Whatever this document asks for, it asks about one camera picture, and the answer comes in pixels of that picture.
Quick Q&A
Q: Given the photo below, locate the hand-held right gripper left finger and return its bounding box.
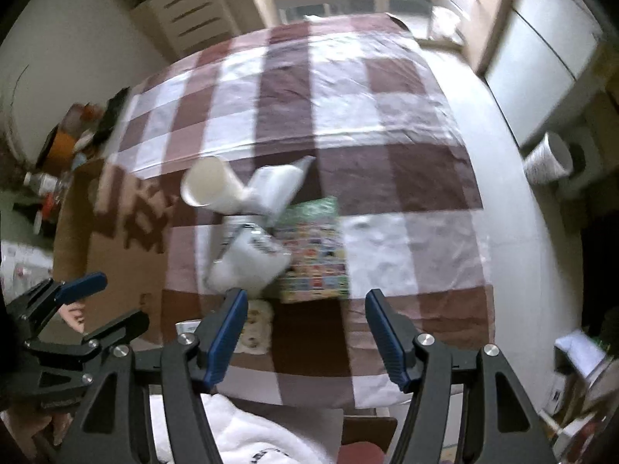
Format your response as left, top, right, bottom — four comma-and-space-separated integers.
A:
63, 288, 250, 464

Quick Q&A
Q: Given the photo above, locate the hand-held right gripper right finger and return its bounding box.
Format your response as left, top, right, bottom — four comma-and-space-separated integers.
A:
365, 289, 557, 464

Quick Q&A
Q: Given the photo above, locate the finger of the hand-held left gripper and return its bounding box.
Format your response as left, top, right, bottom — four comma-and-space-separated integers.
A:
5, 272, 108, 334
23, 310, 150, 402

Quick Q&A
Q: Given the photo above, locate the brown cardboard box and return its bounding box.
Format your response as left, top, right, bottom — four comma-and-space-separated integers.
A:
52, 157, 204, 353

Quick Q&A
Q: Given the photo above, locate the cotton swab container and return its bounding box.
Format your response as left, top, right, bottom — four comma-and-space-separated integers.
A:
205, 217, 293, 298

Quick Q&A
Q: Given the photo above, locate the green toy bricks box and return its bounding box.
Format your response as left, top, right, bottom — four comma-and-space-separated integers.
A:
275, 196, 350, 304

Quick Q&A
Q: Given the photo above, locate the white paper cup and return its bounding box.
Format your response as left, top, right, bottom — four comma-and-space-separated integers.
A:
180, 155, 247, 214

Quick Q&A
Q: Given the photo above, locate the white plush toy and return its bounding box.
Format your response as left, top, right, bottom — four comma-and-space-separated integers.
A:
244, 155, 316, 225

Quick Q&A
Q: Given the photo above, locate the person's left hand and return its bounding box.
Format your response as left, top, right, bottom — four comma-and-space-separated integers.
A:
58, 302, 88, 333

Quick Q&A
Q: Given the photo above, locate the small patterned packet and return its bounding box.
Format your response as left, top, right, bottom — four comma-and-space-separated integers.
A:
237, 300, 274, 355

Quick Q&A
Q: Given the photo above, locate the white fleece garment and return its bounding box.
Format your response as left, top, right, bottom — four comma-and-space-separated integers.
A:
147, 391, 342, 464

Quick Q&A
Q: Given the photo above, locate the clear water bottle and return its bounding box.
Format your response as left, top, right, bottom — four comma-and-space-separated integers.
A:
23, 170, 73, 194

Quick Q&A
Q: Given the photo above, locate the white carton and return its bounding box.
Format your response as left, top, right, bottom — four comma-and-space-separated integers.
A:
554, 329, 605, 378

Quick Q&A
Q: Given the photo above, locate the brown white checkered tablecloth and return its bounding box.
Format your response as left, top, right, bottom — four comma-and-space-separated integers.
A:
104, 12, 496, 409

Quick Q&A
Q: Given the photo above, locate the patterned paper cup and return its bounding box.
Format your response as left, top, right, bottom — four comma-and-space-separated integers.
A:
523, 131, 575, 185

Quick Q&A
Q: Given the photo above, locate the white drawer cabinet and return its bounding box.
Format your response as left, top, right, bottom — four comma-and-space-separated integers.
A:
130, 0, 264, 59

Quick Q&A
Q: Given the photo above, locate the white refrigerator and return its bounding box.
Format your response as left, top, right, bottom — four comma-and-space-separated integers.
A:
484, 0, 605, 148

